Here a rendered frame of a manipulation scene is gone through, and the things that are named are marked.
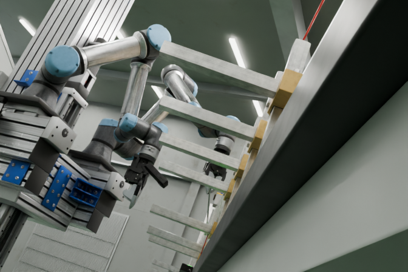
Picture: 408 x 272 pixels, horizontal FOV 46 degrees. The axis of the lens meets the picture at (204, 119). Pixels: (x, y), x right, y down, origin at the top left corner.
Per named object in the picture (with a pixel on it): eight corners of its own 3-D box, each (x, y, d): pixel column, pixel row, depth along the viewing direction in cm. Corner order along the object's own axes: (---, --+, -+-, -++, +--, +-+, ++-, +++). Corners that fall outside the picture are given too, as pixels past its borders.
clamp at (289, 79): (275, 87, 93) (283, 66, 95) (261, 116, 105) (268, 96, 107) (306, 98, 92) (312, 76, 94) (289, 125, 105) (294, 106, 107)
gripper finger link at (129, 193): (118, 204, 186) (127, 182, 190) (132, 209, 186) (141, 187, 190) (117, 202, 183) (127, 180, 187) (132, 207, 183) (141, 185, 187)
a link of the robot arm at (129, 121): (113, 132, 198) (136, 144, 202) (121, 125, 189) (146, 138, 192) (121, 115, 201) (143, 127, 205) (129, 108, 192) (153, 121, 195)
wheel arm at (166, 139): (158, 140, 143) (163, 129, 144) (158, 144, 146) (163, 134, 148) (319, 198, 140) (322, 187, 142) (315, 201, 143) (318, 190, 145)
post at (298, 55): (230, 243, 87) (297, 35, 107) (227, 246, 90) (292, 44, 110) (248, 249, 87) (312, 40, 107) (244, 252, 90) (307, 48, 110)
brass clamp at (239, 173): (237, 167, 138) (241, 152, 140) (230, 181, 151) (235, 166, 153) (257, 175, 138) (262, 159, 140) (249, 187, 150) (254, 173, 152)
